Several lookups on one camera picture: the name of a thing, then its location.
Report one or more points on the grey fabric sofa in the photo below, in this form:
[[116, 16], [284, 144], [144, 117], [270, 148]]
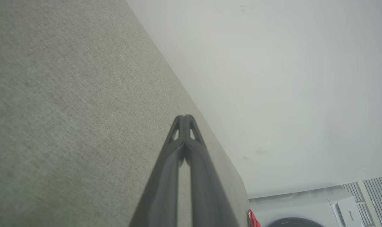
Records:
[[68, 110]]

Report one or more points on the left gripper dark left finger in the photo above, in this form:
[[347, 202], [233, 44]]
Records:
[[162, 189]]

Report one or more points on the white washing machine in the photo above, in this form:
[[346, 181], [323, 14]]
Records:
[[304, 205]]

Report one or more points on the dark round washing machine door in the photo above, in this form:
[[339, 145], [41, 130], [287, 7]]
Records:
[[293, 222]]

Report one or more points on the white slatted vent grille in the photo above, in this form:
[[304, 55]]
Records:
[[378, 195]]

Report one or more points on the red and white jersey garment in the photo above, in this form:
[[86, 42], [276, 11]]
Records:
[[253, 220]]

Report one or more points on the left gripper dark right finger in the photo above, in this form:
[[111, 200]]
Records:
[[206, 195]]

